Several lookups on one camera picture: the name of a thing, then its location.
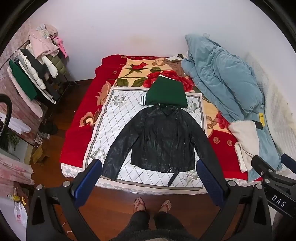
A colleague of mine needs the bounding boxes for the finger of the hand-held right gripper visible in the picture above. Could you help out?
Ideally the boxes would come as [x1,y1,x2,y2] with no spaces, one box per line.
[280,153,296,173]
[251,155,278,184]

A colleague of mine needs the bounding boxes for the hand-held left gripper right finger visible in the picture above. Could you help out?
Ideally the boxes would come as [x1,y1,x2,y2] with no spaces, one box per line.
[196,159,273,241]

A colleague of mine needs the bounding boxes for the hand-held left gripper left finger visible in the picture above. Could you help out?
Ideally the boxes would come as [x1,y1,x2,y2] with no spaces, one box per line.
[26,159,103,241]

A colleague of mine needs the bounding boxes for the black leather jacket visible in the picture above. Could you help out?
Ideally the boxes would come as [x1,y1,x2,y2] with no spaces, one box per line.
[101,104,222,187]

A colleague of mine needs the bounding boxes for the black metal clothes rack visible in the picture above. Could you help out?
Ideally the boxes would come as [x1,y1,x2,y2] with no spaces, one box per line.
[0,39,77,144]

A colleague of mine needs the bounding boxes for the white fleece blanket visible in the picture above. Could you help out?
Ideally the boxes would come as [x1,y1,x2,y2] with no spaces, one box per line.
[228,122,260,173]

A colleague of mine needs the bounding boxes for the red floral blanket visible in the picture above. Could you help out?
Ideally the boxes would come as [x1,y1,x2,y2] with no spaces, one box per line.
[60,54,264,183]

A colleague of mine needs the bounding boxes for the yellow and black tag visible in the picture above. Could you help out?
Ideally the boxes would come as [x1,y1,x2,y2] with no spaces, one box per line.
[252,112,265,130]

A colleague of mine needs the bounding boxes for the person's right foot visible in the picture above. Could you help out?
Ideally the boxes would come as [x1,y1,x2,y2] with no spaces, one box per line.
[158,200,173,213]

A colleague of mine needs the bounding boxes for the person's foot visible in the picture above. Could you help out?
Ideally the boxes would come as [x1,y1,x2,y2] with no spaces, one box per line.
[134,197,147,212]
[158,200,173,213]

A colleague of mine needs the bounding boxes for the cardboard box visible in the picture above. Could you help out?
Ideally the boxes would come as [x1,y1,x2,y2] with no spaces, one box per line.
[30,146,50,165]

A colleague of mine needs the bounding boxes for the person's left foot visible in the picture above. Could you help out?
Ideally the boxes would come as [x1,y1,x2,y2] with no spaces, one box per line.
[134,197,147,212]

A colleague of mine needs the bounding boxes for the white textured bedcover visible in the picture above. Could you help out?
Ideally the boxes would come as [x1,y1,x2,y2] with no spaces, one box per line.
[243,52,296,160]

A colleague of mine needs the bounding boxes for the person's right leg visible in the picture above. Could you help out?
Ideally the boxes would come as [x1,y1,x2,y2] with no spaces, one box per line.
[154,211,193,241]

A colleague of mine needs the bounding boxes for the person's leg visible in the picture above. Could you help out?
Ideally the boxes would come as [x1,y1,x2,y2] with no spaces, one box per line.
[154,211,193,241]
[113,210,151,241]

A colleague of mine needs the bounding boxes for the black shoes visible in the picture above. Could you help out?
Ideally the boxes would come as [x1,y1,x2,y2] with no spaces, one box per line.
[38,122,58,136]

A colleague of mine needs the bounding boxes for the person's left leg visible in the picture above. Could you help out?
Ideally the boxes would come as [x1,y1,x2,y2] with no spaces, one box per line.
[113,210,151,241]

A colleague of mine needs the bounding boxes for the white diamond-pattern cloth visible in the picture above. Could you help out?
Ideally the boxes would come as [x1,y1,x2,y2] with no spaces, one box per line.
[60,87,207,193]

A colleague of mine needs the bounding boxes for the pink patterned table cover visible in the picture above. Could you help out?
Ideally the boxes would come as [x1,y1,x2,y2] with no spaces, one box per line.
[0,153,35,186]

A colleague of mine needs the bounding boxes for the small yellow packet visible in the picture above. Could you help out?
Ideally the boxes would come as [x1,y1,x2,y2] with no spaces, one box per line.
[7,193,26,203]

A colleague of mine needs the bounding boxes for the white plastic bag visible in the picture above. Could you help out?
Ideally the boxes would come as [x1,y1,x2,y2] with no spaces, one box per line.
[13,202,28,229]

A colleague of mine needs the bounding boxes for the green plant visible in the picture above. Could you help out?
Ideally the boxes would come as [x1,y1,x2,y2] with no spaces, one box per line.
[5,130,20,152]

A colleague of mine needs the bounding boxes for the folded green sweater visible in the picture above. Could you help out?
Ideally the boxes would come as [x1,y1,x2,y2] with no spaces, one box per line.
[140,75,188,108]

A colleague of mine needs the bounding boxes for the cream fleece garment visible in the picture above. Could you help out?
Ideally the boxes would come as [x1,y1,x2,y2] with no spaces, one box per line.
[7,67,44,117]

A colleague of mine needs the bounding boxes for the blue duvet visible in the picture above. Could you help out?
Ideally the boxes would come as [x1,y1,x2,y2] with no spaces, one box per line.
[180,34,284,182]

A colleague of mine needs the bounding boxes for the black curved tube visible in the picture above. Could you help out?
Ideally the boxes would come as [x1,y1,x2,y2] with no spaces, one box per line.
[0,94,12,149]

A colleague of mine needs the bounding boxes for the olive puffer jacket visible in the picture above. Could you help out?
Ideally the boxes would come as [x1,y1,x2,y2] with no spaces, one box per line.
[50,54,70,76]

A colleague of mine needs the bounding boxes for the hanging green garment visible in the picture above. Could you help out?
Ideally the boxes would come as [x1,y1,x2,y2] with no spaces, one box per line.
[9,60,38,100]

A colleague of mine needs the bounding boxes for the hanging black garment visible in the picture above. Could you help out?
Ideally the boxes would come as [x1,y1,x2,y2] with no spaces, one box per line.
[21,49,60,102]

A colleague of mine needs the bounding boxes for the white puffer jacket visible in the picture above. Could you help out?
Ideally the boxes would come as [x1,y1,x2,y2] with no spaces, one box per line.
[17,44,58,90]

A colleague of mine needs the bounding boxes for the bright pink garment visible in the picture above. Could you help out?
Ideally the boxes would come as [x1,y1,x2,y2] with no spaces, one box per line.
[54,36,68,58]

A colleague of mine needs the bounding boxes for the pale pink jacket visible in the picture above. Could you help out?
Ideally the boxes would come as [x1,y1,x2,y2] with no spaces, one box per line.
[28,23,59,57]

